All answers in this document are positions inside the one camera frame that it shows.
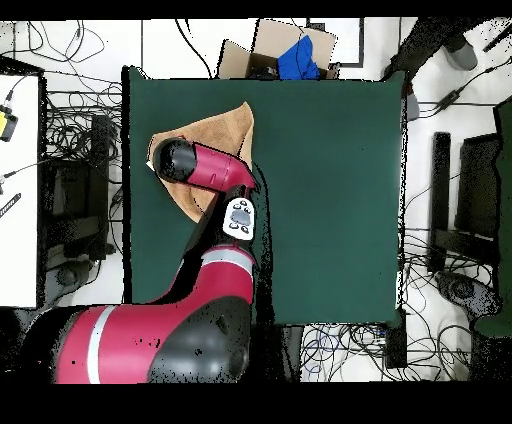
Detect black striped bar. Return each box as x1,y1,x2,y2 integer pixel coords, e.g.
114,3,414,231
0,192,22,219

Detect black power strip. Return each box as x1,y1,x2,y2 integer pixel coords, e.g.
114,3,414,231
384,309,408,370

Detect tan terry towel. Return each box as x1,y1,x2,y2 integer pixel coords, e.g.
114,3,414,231
146,100,256,224

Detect person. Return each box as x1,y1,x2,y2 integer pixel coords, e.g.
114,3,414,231
381,16,501,122

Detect black power adapter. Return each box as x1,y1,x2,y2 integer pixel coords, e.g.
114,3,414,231
433,88,461,111

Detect black chair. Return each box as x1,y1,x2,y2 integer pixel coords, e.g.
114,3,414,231
41,114,117,263
427,131,501,273

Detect white desk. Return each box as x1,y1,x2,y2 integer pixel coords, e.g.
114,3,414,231
0,73,41,309

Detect black square frame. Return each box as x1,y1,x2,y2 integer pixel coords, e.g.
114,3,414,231
305,16,366,68

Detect tangled black cables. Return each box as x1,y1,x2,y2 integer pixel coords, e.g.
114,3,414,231
300,322,388,381
41,89,123,161
401,227,495,381

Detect open cardboard box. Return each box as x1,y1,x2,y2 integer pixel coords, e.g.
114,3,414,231
217,18,342,81

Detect blue cloth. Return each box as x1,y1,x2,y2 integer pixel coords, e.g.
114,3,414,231
276,34,321,81

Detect yellow and black device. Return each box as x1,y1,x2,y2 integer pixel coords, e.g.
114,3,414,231
0,104,20,143

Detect dark green table cloth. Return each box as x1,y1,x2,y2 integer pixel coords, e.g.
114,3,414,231
121,65,407,327

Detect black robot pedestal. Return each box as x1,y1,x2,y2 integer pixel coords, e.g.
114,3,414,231
275,325,306,383

